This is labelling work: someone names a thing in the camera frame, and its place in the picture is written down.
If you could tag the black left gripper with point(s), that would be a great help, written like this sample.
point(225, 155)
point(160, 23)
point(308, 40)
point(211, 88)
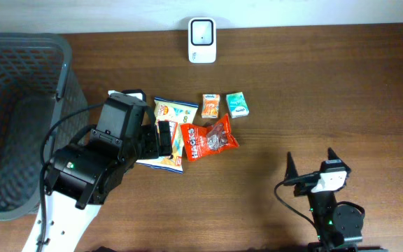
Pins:
point(152, 145)

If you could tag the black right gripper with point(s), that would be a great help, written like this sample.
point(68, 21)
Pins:
point(301, 190)

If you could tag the beige wet wipes pack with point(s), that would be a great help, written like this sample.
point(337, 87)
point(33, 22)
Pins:
point(175, 113)

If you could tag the red Hacks candy bag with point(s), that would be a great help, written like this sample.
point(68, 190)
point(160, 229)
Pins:
point(201, 141)

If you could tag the orange tissue pack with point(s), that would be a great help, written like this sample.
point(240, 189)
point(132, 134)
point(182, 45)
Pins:
point(210, 107)

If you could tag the teal tissue pack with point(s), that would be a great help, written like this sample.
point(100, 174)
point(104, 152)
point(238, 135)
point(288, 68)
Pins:
point(237, 105)

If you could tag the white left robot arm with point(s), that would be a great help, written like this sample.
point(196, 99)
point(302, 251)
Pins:
point(75, 182)

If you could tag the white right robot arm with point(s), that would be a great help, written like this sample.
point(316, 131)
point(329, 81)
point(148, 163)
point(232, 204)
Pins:
point(338, 224)

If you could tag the white barcode scanner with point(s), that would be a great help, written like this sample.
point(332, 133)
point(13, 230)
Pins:
point(202, 40)

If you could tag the grey plastic mesh basket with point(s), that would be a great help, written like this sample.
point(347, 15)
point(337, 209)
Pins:
point(42, 106)

